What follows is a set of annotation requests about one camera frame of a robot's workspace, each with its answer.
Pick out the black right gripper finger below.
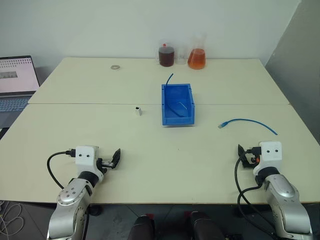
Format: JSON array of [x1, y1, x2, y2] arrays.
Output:
[[237, 143, 248, 159]]

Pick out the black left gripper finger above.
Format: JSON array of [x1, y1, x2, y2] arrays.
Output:
[[111, 148, 123, 171]]

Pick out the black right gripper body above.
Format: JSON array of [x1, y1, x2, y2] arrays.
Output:
[[240, 151, 261, 170]]

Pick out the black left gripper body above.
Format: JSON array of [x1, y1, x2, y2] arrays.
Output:
[[96, 157, 114, 174]]

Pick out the black table foot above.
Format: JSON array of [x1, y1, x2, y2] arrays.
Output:
[[89, 204, 104, 217]]

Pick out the blue plastic storage bin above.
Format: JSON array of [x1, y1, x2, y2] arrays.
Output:
[[160, 83, 196, 127]]

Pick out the dark rounded shape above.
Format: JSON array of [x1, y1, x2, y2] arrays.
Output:
[[184, 210, 226, 240], [126, 214, 156, 240]]

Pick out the glass flask with orange liquid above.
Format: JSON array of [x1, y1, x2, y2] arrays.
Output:
[[187, 33, 209, 70]]

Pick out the clear empty glass beaker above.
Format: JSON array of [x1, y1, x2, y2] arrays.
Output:
[[175, 46, 189, 65]]

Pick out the jar with dark brown liquid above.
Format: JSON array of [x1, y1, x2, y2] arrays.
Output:
[[157, 42, 176, 68]]

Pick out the grey open laptop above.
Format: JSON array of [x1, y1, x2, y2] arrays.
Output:
[[0, 55, 41, 129]]

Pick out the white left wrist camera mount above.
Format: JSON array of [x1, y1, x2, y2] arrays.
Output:
[[74, 145, 105, 185]]

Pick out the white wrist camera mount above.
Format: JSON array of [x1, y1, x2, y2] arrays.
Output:
[[252, 140, 282, 176], [74, 145, 105, 185]]

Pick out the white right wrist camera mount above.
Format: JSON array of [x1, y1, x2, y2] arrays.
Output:
[[252, 140, 282, 176]]

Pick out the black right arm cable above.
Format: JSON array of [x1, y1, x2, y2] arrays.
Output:
[[234, 146, 277, 238]]

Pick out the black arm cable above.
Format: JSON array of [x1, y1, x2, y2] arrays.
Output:
[[46, 148, 77, 190], [234, 146, 277, 238]]

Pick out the blue ethernet cable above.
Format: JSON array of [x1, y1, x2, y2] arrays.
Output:
[[217, 118, 279, 136]]

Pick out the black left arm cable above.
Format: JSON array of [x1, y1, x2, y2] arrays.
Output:
[[46, 148, 77, 190]]

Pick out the white loose floor cables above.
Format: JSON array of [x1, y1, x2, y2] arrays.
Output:
[[0, 199, 25, 237]]

